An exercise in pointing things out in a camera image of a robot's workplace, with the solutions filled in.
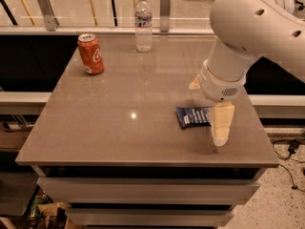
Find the grey drawer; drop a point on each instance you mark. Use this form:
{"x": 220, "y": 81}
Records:
{"x": 149, "y": 190}
{"x": 148, "y": 217}

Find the clear plastic water bottle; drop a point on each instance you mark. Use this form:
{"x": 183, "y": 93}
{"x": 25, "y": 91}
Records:
{"x": 143, "y": 22}

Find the upper grey drawer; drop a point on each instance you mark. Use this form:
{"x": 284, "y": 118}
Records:
{"x": 149, "y": 190}

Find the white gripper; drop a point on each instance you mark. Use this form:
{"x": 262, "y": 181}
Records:
{"x": 218, "y": 87}

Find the lower grey drawer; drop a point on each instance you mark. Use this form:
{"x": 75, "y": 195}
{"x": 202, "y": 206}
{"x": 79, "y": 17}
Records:
{"x": 148, "y": 217}

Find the snack bags under table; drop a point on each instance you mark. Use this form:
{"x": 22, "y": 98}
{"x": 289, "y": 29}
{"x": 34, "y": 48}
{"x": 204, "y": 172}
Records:
{"x": 45, "y": 214}

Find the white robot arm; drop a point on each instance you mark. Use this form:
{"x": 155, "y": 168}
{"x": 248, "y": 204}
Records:
{"x": 246, "y": 30}

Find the middle metal railing bracket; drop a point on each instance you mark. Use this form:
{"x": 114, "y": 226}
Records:
{"x": 164, "y": 22}

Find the orange soda can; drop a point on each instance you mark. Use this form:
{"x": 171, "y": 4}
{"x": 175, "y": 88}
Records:
{"x": 89, "y": 49}

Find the left metal railing bracket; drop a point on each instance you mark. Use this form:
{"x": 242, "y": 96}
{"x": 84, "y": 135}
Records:
{"x": 50, "y": 21}

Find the blue rxbar blueberry wrapper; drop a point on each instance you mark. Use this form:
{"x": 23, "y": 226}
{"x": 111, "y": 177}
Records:
{"x": 189, "y": 117}

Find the metal railing bracket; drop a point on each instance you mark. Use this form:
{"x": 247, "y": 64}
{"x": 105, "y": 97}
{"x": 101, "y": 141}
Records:
{"x": 164, "y": 22}
{"x": 50, "y": 21}

